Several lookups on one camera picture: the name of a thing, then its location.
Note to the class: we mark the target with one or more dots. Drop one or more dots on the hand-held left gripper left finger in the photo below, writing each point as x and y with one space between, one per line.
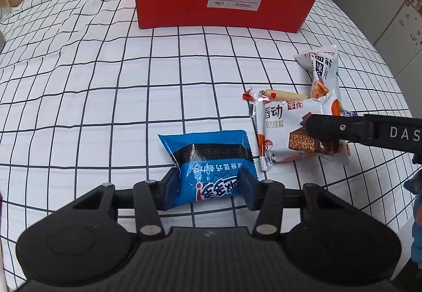
169 191

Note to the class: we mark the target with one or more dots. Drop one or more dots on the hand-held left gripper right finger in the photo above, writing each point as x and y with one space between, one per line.
249 191

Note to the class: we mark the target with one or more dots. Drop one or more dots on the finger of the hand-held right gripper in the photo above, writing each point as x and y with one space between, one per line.
333 128

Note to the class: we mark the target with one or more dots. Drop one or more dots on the white chocolate cake packet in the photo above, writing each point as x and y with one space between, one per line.
286 133

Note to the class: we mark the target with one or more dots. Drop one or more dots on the blue snack packet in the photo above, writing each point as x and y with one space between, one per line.
211 163

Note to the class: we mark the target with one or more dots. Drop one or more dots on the white spicy strip packet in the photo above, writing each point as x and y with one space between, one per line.
324 74

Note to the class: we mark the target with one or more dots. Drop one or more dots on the sausage stick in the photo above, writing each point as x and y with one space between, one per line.
280 94

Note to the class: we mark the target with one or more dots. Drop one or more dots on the person's right forearm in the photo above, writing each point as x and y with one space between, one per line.
416 212

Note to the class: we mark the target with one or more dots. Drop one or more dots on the purple candy packet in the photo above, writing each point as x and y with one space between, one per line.
350 113

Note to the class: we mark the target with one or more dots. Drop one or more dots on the checkered tablecloth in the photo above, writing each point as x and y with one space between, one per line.
99 87

